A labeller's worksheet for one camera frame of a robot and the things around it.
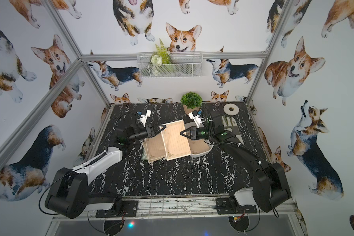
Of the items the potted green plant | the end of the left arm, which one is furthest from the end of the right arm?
the potted green plant

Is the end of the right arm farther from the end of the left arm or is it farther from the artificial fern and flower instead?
the artificial fern and flower

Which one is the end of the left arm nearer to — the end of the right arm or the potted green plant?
the end of the right arm

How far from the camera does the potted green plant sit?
1025mm

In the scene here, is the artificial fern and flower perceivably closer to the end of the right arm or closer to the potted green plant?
the potted green plant

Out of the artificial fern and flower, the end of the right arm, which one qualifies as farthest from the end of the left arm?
the artificial fern and flower

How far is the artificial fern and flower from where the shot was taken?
80cm

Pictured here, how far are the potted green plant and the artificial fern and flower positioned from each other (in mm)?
258

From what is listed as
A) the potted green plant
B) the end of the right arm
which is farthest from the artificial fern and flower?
the end of the right arm
